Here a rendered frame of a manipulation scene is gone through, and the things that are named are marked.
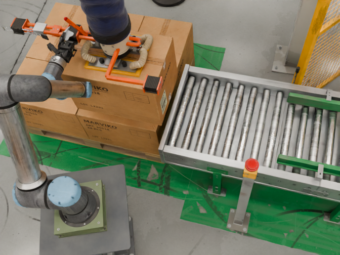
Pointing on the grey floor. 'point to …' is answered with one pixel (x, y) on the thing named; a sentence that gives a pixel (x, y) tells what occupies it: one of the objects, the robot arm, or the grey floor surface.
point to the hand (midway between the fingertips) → (70, 32)
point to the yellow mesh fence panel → (320, 14)
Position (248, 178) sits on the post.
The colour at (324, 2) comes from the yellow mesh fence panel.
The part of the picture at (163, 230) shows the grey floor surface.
